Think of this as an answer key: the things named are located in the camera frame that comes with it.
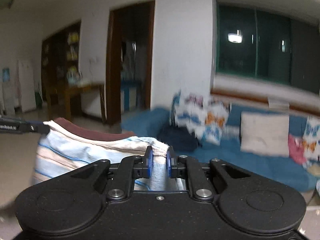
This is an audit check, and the blue striped shirt brown collar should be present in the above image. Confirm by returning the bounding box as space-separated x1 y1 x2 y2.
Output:
31 118 184 191

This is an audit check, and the dark navy cloth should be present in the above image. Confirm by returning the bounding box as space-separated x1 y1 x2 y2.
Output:
157 125 199 152

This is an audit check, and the blue sofa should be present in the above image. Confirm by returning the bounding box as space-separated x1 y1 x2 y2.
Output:
121 108 318 192

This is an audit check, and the white refrigerator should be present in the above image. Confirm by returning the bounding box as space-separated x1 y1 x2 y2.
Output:
18 61 36 112

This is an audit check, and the butterfly print pillow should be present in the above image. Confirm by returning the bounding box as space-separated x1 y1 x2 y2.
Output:
170 91 232 145

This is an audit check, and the wooden table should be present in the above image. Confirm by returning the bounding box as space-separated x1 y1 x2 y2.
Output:
45 82 106 124

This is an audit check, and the dark wooden shelf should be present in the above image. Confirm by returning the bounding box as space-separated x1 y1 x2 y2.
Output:
41 21 81 102

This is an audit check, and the beige cushion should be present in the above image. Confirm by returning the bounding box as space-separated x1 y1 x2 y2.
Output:
240 112 290 158

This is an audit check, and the pink cloth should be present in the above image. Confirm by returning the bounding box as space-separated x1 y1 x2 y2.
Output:
288 134 306 165

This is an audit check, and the brown door frame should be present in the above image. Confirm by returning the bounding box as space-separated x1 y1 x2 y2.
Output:
105 0 155 125

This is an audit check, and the dark window green frame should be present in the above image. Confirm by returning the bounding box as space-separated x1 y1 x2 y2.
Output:
216 5 319 94

